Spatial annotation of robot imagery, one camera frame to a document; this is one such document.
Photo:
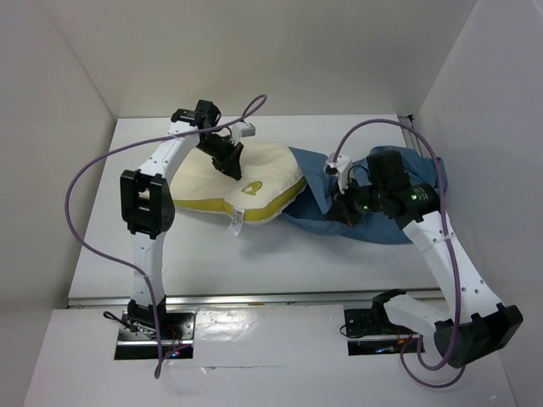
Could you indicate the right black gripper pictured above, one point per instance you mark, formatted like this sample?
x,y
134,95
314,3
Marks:
x,y
343,213

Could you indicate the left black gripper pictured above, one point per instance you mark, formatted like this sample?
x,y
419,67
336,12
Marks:
x,y
232,167

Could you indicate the blue pillowcase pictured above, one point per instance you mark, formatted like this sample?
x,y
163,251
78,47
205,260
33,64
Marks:
x,y
308,210

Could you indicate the cream yellow pillow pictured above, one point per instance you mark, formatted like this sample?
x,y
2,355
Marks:
x,y
271,180

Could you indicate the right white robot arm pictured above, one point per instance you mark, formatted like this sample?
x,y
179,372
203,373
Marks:
x,y
477,322

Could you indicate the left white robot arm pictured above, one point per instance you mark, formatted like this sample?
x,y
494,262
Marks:
x,y
147,206

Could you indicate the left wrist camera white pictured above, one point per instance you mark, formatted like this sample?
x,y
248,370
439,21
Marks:
x,y
241,130

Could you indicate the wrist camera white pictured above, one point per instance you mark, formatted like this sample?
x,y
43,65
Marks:
x,y
241,130
339,166

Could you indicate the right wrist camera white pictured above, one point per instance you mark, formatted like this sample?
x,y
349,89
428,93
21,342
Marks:
x,y
339,166

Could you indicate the aluminium rail right side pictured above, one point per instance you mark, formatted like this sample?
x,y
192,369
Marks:
x,y
411,140

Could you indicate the aluminium rail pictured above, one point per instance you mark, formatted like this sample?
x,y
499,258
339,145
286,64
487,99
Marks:
x,y
411,140
262,299

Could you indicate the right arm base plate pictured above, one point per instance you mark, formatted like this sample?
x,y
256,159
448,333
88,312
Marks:
x,y
360,323

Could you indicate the aluminium rail front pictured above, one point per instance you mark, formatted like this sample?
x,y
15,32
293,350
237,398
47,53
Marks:
x,y
262,299

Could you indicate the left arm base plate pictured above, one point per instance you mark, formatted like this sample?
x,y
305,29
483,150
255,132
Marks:
x,y
178,330

